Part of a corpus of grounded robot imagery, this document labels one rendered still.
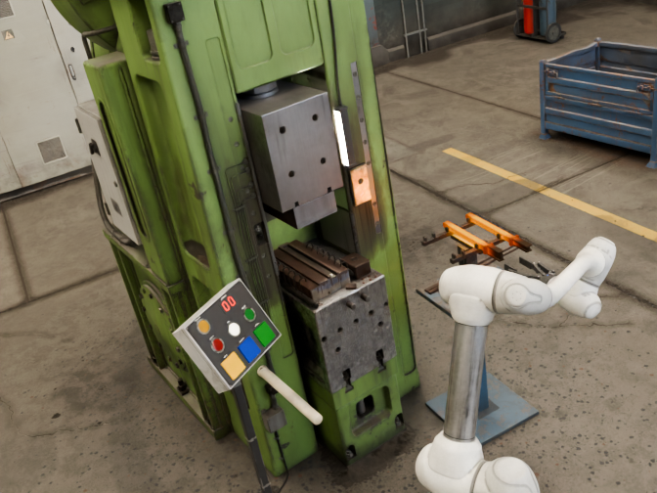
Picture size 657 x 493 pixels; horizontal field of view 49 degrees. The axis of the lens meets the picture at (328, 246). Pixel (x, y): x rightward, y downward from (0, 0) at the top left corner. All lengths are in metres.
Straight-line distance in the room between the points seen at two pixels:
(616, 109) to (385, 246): 3.29
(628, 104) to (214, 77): 4.12
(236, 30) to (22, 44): 5.19
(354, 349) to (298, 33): 1.36
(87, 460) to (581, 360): 2.66
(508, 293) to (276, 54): 1.31
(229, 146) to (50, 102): 5.24
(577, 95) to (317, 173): 3.95
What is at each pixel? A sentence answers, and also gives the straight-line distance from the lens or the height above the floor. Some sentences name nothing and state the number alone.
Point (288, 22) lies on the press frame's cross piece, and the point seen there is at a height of 2.02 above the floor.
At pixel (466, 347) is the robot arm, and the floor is 1.17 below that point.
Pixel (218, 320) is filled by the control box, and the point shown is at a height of 1.14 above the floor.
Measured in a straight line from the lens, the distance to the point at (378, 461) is 3.59.
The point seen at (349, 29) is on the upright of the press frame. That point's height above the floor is 1.93.
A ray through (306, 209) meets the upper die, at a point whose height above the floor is 1.34.
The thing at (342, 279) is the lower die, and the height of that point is 0.96.
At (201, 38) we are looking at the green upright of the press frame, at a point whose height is 2.06.
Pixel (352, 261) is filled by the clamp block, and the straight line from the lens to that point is 3.17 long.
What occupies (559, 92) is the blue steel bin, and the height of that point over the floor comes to 0.45.
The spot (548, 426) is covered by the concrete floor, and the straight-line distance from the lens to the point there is 3.70.
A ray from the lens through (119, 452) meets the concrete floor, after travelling 4.10.
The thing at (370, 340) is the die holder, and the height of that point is 0.63.
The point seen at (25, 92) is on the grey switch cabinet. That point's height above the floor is 1.01.
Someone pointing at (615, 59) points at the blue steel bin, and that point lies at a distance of 7.11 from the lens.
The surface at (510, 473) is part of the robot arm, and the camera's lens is 2.30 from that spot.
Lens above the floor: 2.55
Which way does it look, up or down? 28 degrees down
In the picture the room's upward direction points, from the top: 11 degrees counter-clockwise
